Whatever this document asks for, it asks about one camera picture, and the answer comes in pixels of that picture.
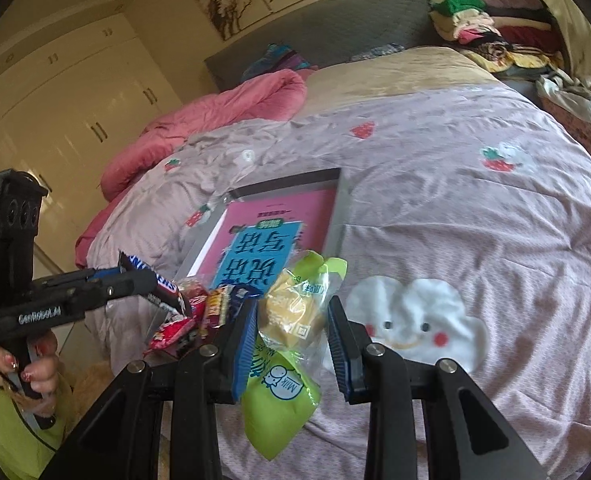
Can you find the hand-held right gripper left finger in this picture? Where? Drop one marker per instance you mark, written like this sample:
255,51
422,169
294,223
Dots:
245,355

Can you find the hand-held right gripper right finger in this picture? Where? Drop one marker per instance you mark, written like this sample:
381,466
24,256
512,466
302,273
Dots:
338,355

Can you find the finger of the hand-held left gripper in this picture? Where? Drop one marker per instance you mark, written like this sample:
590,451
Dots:
130,287
100,274

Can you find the chocolate bar brown wrapper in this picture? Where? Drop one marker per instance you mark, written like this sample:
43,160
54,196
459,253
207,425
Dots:
168,287

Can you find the lime green snack packet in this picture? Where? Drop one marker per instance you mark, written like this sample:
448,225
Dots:
275,400

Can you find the clear yellow cake packet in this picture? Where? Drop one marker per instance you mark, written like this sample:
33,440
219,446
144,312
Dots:
290,315

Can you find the blue cookie packet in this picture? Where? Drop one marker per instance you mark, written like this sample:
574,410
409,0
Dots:
242,291

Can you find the shallow grey box pink print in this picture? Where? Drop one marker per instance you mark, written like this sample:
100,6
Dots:
275,215

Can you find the person's left hand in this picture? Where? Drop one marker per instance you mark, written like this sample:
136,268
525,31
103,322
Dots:
43,370

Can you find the tan fluffy rug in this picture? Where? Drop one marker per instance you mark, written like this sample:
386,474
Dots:
90,385

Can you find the cream wardrobe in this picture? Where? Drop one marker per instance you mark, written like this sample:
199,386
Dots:
65,110

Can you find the person's lime green shirt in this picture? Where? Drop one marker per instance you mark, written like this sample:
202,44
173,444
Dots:
5,440

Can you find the pink quilt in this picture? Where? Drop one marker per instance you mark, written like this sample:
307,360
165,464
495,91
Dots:
215,115

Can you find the colourful striped pillow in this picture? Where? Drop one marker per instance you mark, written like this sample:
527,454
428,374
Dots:
275,62

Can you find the beige bed sheet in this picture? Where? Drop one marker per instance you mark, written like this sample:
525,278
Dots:
400,70

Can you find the blue grey patterned cloth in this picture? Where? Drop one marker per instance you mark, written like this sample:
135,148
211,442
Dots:
375,52

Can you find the grey headboard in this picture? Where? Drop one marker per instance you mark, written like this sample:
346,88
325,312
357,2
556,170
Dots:
350,25

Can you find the white crumpled cloth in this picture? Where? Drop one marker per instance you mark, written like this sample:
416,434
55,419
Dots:
575,92

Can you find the stack of folded clothes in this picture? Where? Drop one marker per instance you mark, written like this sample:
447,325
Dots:
500,30

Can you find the beige curtain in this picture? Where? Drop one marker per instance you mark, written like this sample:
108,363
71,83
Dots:
575,30

